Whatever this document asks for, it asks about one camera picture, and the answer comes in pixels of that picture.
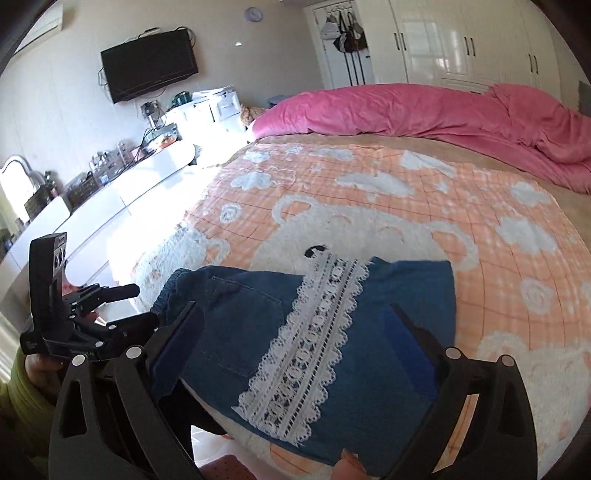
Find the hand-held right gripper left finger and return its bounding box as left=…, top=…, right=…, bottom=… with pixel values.
left=48, top=301, right=206, bottom=480

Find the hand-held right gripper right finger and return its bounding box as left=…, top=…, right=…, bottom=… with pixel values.
left=382, top=303, right=539, bottom=480

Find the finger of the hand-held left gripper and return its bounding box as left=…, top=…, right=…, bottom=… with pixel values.
left=81, top=312, right=160, bottom=357
left=65, top=283, right=141, bottom=319

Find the blue denim pants lace trim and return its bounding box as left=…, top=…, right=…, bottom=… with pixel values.
left=150, top=256, right=458, bottom=467

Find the person's left forearm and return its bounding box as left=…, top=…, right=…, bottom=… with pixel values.
left=0, top=346, right=62, bottom=462

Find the person's left hand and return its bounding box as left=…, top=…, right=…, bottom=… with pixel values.
left=22, top=353, right=70, bottom=384

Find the dark storage box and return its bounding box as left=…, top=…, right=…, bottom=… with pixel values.
left=23, top=187, right=59, bottom=220

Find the woven basket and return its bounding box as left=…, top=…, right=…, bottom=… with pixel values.
left=67, top=173, right=102, bottom=208

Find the long white dresser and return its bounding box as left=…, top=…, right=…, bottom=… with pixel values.
left=0, top=141, right=197, bottom=296

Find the person's right foot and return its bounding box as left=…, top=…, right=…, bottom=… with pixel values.
left=332, top=450, right=370, bottom=480

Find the pink polka dot slipper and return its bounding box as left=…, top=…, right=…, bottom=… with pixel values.
left=203, top=455, right=257, bottom=480

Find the clear desk organizer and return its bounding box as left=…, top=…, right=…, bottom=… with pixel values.
left=90, top=147, right=132, bottom=175

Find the bed with orange floral sheet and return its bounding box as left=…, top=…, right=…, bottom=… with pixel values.
left=131, top=138, right=587, bottom=480

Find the white drawer cabinet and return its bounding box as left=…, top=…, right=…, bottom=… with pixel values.
left=166, top=87, right=243, bottom=134

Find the floral cushion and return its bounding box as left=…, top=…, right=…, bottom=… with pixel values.
left=240, top=105, right=269, bottom=128

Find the tan bed sheet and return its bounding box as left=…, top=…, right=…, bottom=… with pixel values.
left=249, top=128, right=591, bottom=241

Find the pink duvet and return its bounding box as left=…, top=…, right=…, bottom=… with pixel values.
left=247, top=83, right=591, bottom=195

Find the white air conditioner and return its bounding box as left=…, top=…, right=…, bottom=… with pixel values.
left=14, top=0, right=63, bottom=51

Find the white door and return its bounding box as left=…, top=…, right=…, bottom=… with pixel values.
left=314, top=4, right=376, bottom=89

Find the white wardrobe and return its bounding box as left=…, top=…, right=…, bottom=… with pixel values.
left=388, top=0, right=561, bottom=93

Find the brown hanging handbag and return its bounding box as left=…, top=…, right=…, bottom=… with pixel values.
left=339, top=13, right=369, bottom=53

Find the white arched frame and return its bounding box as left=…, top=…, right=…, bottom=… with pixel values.
left=0, top=154, right=45, bottom=217

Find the black wall television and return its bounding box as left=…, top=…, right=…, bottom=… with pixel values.
left=100, top=28, right=199, bottom=104

